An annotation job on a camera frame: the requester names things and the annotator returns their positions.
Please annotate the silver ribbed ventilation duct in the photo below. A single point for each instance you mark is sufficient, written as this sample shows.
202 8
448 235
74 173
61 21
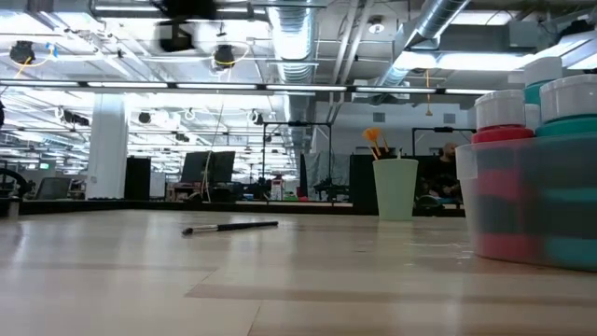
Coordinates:
294 46

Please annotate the black background rig frame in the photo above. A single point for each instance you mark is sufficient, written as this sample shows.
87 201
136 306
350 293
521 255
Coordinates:
443 129
298 123

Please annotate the small teal paint bottle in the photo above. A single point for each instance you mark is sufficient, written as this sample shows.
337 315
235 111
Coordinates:
569 95

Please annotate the black ceiling camera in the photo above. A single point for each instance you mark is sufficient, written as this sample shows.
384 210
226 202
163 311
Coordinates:
22 51
225 53

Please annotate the black cabinet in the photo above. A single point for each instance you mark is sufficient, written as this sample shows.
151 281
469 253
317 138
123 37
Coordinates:
137 177

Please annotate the grey rectangular air duct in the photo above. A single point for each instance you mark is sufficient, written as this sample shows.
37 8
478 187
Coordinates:
485 37

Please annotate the black background monitor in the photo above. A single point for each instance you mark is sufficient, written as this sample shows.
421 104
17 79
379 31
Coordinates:
207 165

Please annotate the grey tarp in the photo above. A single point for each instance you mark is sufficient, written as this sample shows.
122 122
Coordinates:
326 168

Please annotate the silver spiral ventilation duct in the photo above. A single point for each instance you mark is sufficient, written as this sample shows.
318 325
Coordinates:
438 16

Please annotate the clear plastic container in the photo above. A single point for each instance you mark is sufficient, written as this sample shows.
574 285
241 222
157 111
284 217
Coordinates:
466 158

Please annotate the black aluminium table frame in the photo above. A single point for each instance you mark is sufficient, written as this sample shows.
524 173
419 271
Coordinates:
70 205

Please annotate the light green plastic cup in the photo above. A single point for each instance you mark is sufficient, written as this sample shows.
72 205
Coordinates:
395 191

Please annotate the long ceiling light bar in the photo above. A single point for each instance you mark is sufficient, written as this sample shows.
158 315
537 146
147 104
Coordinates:
303 87

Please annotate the person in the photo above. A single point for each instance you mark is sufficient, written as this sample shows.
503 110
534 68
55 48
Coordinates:
445 177

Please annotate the yellow hanging tag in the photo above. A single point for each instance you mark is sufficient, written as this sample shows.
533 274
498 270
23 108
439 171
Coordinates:
428 112

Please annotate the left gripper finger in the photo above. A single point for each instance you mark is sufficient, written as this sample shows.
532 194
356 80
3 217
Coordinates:
176 36

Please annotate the white pillar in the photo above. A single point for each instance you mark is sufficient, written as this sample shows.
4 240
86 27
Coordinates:
107 149

